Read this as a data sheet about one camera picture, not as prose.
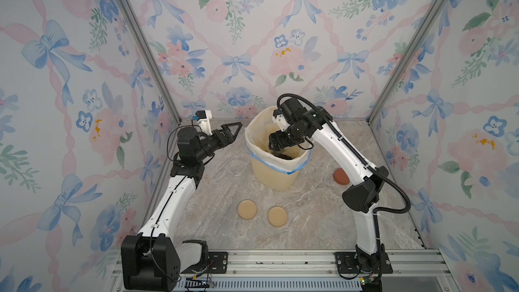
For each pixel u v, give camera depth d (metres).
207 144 0.65
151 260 0.38
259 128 0.84
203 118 0.67
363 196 0.49
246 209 0.87
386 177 0.52
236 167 1.00
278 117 0.73
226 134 0.66
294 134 0.65
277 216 0.84
